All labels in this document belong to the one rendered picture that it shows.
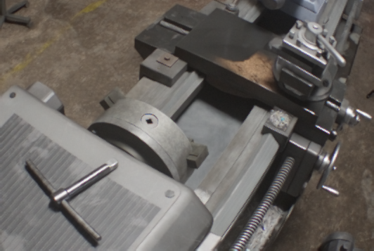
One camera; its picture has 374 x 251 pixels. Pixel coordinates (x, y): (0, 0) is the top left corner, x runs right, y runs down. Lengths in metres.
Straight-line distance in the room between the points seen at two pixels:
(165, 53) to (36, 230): 1.11
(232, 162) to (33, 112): 0.76
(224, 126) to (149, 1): 1.99
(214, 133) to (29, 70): 1.64
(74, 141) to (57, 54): 2.29
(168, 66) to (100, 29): 1.66
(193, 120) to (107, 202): 0.99
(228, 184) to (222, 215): 0.13
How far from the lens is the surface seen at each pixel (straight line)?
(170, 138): 1.01
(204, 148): 1.06
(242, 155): 1.48
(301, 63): 1.46
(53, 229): 0.72
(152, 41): 1.74
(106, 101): 1.08
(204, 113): 1.72
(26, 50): 3.17
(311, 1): 2.03
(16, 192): 0.77
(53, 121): 0.85
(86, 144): 0.81
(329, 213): 2.49
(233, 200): 1.36
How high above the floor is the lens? 1.97
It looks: 47 degrees down
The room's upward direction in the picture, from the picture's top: 7 degrees clockwise
